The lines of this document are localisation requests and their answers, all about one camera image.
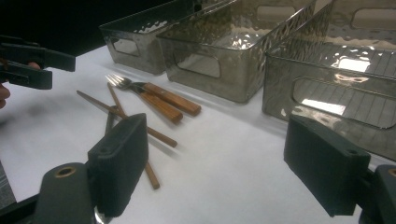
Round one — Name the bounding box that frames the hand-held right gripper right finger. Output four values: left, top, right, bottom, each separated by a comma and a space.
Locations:
283, 113, 372, 217

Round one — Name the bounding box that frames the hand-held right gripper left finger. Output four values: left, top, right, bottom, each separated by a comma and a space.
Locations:
87, 113, 149, 218

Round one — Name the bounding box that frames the brown wooden chopstick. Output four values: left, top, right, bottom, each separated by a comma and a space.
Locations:
76, 90, 178, 148
106, 82, 162, 190

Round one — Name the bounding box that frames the smoky clear plastic bin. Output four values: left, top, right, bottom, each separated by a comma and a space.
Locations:
262, 0, 396, 162
98, 0, 204, 76
156, 0, 318, 105

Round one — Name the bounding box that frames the wooden handled metal fork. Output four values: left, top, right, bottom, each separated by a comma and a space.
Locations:
106, 74, 185, 125
106, 73, 203, 118

